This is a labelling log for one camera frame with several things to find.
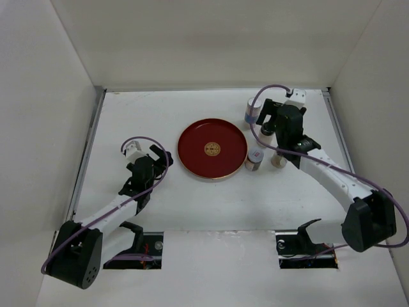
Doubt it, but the tall bottle silver cap blue label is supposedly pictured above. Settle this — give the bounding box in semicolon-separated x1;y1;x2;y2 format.
244;97;263;124

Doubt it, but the black-capped white shaker bottle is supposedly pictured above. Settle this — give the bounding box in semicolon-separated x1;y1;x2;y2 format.
258;122;275;148

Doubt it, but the black-capped tan shaker bottle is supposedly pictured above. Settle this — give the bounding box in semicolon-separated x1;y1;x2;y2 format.
270;152;287;169

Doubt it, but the short jar red-white lid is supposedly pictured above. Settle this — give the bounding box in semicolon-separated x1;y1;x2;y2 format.
245;146;264;171

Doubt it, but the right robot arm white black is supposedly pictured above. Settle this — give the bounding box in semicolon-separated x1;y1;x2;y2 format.
256;99;397;255

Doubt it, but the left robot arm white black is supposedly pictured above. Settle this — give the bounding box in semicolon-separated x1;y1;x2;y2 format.
41;142;173;289

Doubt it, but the red round lacquer tray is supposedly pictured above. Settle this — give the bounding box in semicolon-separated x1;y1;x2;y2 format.
177;118;248;179

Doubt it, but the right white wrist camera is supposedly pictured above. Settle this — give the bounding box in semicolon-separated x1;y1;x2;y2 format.
284;88;306;109

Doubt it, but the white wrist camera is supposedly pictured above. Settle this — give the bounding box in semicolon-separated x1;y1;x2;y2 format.
284;88;306;109
123;140;147;164

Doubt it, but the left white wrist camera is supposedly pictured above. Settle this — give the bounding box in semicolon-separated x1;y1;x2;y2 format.
123;140;147;164

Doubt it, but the right metal table rail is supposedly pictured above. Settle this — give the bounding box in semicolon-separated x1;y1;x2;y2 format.
321;88;355;173

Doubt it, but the metal table rail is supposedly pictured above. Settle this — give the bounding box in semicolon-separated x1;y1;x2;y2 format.
321;88;355;173
63;86;107;221

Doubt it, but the left metal table rail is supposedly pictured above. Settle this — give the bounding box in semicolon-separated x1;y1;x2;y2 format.
63;86;107;221

